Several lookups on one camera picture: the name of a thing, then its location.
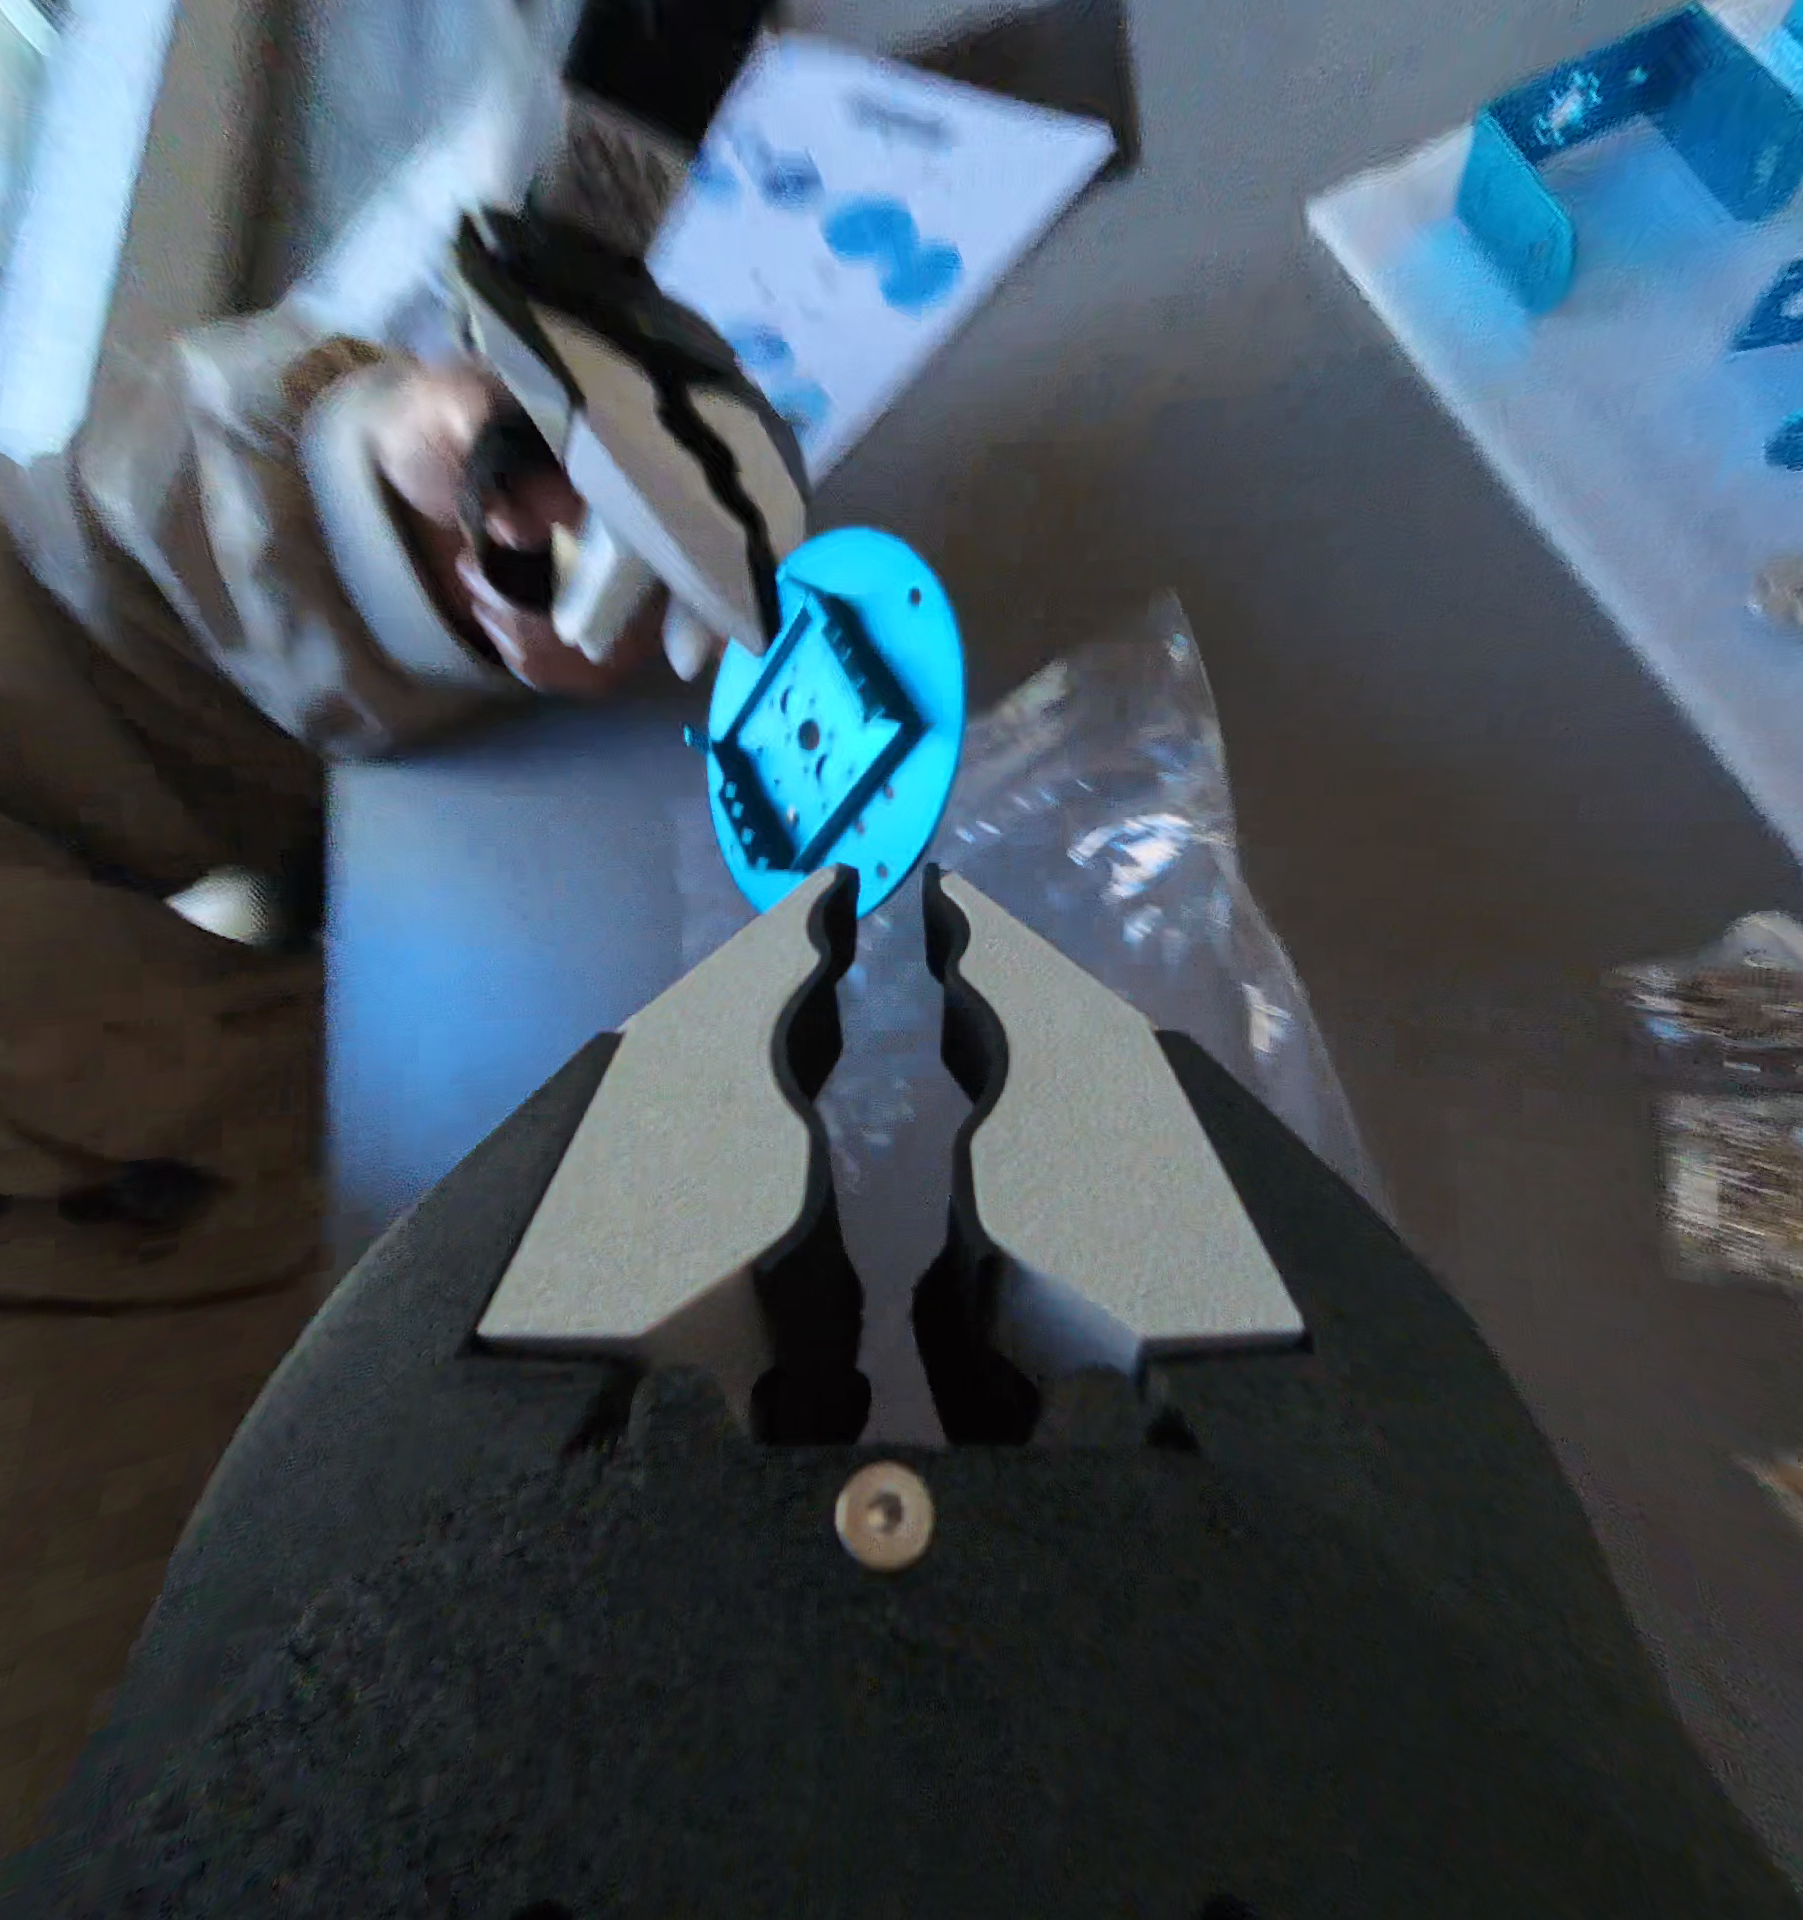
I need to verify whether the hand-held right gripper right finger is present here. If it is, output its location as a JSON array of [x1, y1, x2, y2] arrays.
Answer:
[[923, 867, 1310, 1376]]

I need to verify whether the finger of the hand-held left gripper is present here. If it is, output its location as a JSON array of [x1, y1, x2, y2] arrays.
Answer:
[[538, 315, 779, 656], [683, 383, 816, 602]]

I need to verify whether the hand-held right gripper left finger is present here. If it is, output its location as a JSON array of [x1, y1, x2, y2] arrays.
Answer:
[[475, 864, 862, 1376]]

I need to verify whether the grey desk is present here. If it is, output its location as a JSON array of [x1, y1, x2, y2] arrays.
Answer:
[[0, 0, 1803, 1920]]

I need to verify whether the person's left hand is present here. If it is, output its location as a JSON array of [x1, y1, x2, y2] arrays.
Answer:
[[375, 364, 710, 694]]

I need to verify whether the clear plastic bag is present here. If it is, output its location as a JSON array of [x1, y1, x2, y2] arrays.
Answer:
[[680, 588, 1395, 1223]]

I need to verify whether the white instruction booklet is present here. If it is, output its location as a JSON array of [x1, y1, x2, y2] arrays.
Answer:
[[646, 28, 1119, 479]]

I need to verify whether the person's beige jacket torso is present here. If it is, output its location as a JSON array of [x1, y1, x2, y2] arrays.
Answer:
[[0, 435, 336, 1920]]

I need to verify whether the pile of screw bags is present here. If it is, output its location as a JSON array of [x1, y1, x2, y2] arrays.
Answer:
[[1604, 912, 1803, 1583]]

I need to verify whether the white foam tray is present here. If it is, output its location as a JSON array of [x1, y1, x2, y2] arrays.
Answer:
[[1307, 0, 1803, 940]]

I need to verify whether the small blue angled bracket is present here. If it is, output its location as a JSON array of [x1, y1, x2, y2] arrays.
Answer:
[[1731, 252, 1803, 478]]

